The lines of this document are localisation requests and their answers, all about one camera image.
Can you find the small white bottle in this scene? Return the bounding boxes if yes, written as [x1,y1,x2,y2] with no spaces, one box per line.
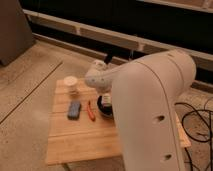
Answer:
[101,93,112,107]

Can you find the blue grey sponge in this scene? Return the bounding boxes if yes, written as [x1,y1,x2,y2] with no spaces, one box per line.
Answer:
[67,101,81,119]

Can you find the white paper cup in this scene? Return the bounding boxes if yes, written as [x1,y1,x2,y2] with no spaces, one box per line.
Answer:
[63,76,78,95]

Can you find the orange red tool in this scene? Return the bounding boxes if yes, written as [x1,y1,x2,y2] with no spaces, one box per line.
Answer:
[87,101,96,121]

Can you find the dark ceramic bowl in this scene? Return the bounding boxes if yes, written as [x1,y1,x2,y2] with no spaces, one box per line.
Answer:
[97,96,113,117]

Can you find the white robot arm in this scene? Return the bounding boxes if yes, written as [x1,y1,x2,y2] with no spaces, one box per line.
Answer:
[85,49,196,171]

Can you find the black cables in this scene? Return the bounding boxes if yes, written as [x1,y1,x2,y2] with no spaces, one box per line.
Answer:
[174,96,213,171]

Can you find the brown cabinet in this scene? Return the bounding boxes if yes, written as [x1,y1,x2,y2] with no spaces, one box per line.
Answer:
[0,0,35,66]

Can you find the wooden board table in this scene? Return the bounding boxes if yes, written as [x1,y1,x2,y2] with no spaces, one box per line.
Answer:
[45,78,192,166]

